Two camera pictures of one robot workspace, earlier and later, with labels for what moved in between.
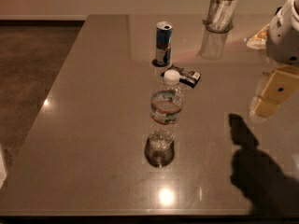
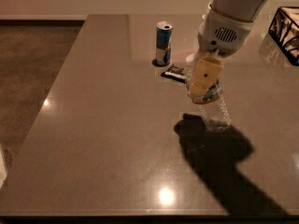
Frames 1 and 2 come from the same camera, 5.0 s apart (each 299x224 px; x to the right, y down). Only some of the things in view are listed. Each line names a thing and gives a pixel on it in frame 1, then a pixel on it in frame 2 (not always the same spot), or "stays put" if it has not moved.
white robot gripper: [284, 40] → [221, 35]
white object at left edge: [3, 170] stays put
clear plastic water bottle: [165, 108] → [214, 108]
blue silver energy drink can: [163, 42] stays put
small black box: [187, 77] stays put
